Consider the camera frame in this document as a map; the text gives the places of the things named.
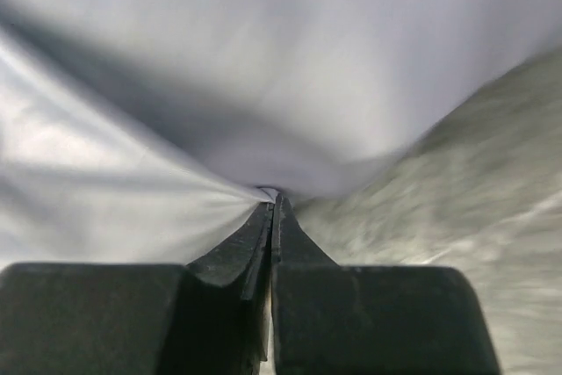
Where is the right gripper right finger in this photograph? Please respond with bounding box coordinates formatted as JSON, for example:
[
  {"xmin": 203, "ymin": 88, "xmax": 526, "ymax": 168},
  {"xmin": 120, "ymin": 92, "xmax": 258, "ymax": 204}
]
[{"xmin": 271, "ymin": 197, "xmax": 501, "ymax": 374}]

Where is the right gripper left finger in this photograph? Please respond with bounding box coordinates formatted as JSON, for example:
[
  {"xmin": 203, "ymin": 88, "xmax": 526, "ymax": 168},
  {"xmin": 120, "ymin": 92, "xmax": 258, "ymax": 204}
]
[{"xmin": 1, "ymin": 205, "xmax": 270, "ymax": 374}]

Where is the grey satin pillowcase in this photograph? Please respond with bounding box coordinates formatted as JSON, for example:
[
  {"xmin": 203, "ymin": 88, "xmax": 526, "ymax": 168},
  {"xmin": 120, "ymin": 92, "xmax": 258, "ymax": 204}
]
[{"xmin": 1, "ymin": 0, "xmax": 561, "ymax": 265}]

